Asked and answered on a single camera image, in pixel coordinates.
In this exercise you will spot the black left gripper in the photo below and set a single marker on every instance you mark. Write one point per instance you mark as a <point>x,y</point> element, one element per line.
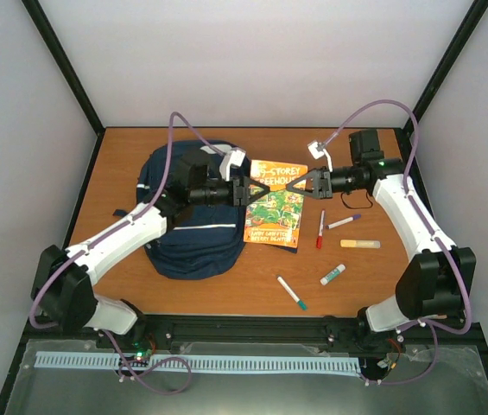
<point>241,194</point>

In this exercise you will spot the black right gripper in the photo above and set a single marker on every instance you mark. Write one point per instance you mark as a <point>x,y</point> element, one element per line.
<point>325,192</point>

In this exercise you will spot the orange Treehouse paperback book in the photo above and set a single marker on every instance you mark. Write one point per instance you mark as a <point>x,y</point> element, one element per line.
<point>275,218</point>

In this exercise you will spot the navy blue student backpack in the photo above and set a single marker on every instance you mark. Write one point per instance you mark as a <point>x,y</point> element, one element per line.
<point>210,241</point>

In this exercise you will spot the green capped white marker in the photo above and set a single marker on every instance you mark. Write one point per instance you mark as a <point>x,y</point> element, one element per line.
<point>291,292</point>

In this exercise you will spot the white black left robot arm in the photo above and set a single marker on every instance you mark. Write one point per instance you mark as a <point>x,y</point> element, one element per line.
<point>62,292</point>

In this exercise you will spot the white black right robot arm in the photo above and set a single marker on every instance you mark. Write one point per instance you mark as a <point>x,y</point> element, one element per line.
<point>434,288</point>

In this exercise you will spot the purple capped white marker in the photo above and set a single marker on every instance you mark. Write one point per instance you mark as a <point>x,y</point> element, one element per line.
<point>342,222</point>

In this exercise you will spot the red capped white marker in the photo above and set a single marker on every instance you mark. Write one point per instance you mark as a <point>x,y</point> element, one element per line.
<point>319,238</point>

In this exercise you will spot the yellow highlighter pen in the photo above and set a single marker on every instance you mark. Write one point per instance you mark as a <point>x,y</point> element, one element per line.
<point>360,243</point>

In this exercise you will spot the green white glue stick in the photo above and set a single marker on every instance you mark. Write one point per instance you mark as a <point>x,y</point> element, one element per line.
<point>332,274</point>

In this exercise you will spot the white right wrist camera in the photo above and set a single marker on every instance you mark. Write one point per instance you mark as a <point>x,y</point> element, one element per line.
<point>318,150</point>

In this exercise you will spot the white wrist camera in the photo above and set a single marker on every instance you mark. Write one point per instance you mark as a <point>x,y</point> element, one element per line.
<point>233,158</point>
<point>318,150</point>

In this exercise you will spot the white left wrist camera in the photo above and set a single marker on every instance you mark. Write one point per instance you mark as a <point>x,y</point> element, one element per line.
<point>233,158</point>

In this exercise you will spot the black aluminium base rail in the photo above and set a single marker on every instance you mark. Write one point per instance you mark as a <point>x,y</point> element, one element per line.
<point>328,333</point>

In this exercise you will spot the black right frame post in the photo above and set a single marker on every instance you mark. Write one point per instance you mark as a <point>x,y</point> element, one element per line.
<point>462,35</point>

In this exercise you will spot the black frame post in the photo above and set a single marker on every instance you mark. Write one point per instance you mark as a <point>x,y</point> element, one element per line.
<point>462,35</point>
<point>55,48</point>

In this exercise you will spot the metal front base plate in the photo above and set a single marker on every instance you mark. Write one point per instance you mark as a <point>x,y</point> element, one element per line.
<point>427,380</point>

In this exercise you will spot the light blue slotted cable duct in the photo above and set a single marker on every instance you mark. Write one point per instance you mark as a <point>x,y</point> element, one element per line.
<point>202,364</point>

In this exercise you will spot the black left frame post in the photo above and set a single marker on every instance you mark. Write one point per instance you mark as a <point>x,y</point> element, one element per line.
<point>55,48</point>

